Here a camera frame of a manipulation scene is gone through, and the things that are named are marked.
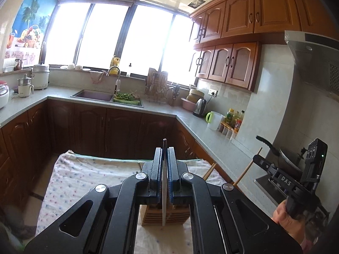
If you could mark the white floral tablecloth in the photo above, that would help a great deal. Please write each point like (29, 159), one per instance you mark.
(74, 180)

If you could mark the knife block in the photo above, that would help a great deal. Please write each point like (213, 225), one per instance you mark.
(173, 95)

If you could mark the white steamer cooker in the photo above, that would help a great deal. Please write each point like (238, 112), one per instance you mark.
(40, 78)

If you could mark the pink plastic basin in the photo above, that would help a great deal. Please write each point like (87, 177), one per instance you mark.
(188, 105)

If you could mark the brown wooden base cabinets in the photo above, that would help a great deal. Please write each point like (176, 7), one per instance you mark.
(90, 129)

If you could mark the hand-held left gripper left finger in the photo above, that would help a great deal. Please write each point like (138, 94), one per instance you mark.
(159, 174)

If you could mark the large kitchen window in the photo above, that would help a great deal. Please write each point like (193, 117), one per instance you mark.
(106, 37)

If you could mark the steel electric kettle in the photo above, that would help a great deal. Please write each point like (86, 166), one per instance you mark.
(200, 108)

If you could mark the kitchen sink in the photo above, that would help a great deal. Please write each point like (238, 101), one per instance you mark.
(91, 95)

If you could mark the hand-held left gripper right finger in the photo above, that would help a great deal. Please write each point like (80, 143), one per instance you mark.
(170, 174)

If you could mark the wall power socket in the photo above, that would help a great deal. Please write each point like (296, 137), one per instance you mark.
(213, 92)

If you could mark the wooden wall cabinets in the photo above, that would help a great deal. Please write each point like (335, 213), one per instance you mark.
(238, 21)

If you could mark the red and white rice cooker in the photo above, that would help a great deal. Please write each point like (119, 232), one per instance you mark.
(4, 95)

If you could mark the person's right hand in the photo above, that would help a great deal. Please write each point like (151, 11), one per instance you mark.
(287, 223)

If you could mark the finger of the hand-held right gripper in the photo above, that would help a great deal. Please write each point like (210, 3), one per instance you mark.
(264, 163)

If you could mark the group of seasoning bottles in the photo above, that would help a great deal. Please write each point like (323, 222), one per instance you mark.
(234, 119)

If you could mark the green basket of vegetables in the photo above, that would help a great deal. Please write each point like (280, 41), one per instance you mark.
(125, 98)

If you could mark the small white electric pot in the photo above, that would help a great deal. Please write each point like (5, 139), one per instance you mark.
(25, 88)

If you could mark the steel range hood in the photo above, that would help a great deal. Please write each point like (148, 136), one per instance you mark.
(315, 63)

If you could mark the long wooden chopstick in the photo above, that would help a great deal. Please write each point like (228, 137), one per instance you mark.
(245, 170)
(209, 170)

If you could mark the yellow oil bottle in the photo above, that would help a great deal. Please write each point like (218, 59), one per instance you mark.
(115, 66)

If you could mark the pink dish cloth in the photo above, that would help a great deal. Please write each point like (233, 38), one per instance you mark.
(96, 76)

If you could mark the person's right forearm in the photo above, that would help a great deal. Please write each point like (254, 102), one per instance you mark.
(309, 244)

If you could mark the grey kitchen countertop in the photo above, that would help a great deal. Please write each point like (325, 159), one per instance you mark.
(164, 109)

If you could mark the wooden utensil holder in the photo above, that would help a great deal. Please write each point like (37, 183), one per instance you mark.
(152, 215)

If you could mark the metal kitchen faucet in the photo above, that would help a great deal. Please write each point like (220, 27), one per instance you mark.
(114, 70)

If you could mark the cream lidded pot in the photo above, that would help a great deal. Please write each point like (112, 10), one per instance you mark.
(195, 94)

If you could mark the tropical printed window blind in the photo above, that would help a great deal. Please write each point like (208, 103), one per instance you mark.
(29, 23)

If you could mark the dish rack with cutting board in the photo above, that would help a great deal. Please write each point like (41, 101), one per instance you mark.
(156, 84)

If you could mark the row of spice jars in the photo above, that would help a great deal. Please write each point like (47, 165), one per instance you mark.
(227, 132)

